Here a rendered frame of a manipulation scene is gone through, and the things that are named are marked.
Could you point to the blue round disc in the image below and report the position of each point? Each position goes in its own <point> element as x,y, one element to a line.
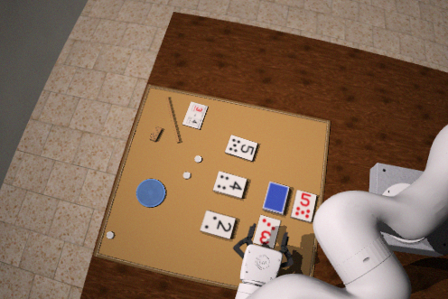
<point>150,193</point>

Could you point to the white playing card with red pips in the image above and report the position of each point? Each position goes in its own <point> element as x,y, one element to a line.
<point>303,206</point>

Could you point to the tan card cloth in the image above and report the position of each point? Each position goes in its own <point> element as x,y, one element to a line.
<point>195,279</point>
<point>290,151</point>

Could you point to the blue playing card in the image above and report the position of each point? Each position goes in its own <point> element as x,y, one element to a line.
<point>266,232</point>
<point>275,199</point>

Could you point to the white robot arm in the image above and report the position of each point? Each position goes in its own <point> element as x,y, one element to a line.
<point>347,227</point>

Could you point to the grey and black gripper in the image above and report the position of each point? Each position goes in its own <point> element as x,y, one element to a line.
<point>261,264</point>

